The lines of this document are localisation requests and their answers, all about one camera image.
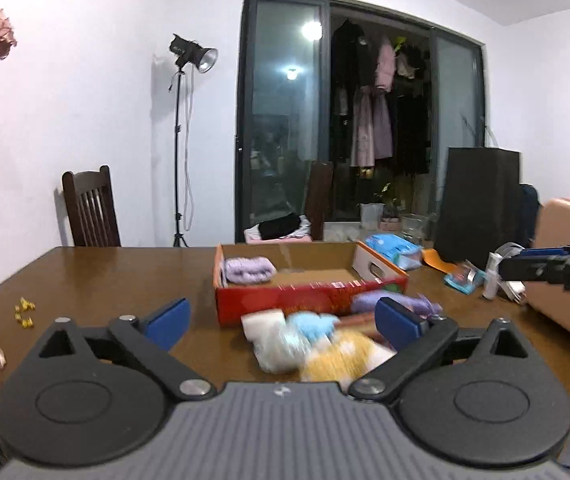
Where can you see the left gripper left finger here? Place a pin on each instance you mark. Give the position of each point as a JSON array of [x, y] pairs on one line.
[[145, 343]]

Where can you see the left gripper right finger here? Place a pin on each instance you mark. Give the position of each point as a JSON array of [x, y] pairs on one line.
[[419, 344]]

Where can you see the yellow white plush toy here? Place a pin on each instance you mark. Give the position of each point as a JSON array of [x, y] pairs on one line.
[[343, 357]]

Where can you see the clear bagged white item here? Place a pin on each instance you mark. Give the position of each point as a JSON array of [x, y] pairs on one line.
[[279, 346]]

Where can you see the lilac towel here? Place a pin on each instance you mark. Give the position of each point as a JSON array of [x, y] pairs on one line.
[[247, 271]]

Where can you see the white spray bottle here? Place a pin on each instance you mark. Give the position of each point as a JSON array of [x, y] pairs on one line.
[[491, 277]]

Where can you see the small blue packet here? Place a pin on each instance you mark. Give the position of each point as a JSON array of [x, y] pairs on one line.
[[465, 278]]

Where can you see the blue tissue pack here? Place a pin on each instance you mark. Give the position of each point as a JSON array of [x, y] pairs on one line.
[[402, 253]]

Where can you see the orange flat item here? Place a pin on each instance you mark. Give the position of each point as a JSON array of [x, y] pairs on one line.
[[432, 259]]

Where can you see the black paper bag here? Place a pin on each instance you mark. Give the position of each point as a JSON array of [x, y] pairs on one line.
[[479, 204]]

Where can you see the light blue plush toy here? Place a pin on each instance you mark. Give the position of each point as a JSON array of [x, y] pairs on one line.
[[312, 325]]

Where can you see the clear drinking glass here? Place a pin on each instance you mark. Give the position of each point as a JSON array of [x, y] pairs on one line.
[[415, 228]]

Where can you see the red cardboard box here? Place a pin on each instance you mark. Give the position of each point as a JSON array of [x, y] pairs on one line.
[[319, 277]]

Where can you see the yellow petals on table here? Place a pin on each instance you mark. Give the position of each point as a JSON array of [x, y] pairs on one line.
[[21, 313]]

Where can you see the dark wooden chair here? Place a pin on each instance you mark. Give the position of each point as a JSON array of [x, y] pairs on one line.
[[317, 197], [90, 208]]

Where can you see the hanging clothes on rack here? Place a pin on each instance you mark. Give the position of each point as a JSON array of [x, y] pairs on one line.
[[380, 96]]

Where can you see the dark sliding glass door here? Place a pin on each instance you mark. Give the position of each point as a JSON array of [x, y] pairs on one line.
[[283, 105]]

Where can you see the studio light on stand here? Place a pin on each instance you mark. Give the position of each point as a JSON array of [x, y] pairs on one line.
[[190, 58]]

